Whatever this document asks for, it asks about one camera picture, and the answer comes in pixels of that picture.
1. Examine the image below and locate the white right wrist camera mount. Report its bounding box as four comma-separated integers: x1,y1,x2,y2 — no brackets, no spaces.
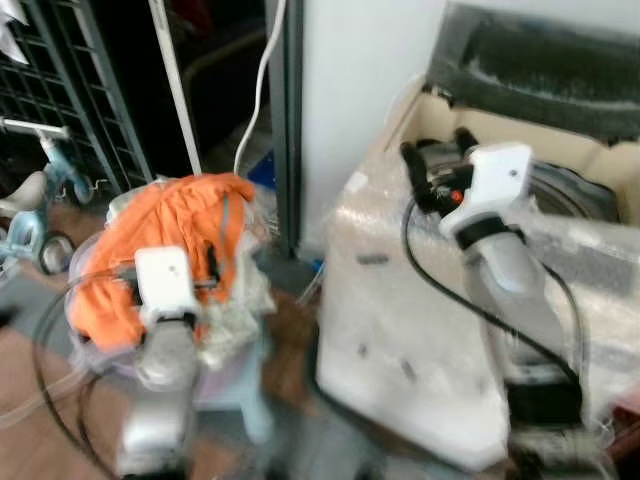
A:
440,142,535,242

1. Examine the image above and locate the dark door frame post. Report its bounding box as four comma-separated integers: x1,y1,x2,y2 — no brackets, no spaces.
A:
264,0,307,259

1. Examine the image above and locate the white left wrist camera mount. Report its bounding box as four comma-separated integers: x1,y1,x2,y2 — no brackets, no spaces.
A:
134,246,202,327

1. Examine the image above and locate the light blue child tricycle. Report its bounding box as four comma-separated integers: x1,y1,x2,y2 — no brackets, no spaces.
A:
0,117,98,278

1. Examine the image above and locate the white hanging cable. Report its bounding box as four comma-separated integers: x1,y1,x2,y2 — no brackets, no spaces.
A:
232,0,289,177

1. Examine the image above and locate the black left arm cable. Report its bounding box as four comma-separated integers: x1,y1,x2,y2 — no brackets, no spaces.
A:
30,268,136,478

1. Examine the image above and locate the dark grey washer lid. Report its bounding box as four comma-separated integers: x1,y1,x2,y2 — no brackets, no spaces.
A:
428,3,640,113

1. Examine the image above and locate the white slanted pole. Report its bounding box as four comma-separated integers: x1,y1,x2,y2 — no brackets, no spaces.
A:
149,0,205,177

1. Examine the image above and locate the white top-load washing machine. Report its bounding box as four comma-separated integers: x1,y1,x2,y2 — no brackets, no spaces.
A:
314,84,640,473

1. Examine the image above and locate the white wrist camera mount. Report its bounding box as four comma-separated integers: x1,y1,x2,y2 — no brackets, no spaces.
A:
134,246,202,327
440,142,535,242

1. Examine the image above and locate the pale grey crumpled cloth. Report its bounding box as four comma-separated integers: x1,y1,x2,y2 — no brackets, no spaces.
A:
198,262,278,363

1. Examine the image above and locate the black wire grid rack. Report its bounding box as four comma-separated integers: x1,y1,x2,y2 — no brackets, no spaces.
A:
0,0,153,193

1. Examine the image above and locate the clear plastic laundry basket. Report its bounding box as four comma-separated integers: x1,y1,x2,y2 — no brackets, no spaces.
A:
64,178,278,377

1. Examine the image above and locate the light blue plastic stool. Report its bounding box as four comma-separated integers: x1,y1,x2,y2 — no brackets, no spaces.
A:
185,335,277,447

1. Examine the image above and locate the orange garment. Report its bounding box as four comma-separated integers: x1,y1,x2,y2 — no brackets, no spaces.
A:
68,172,257,351

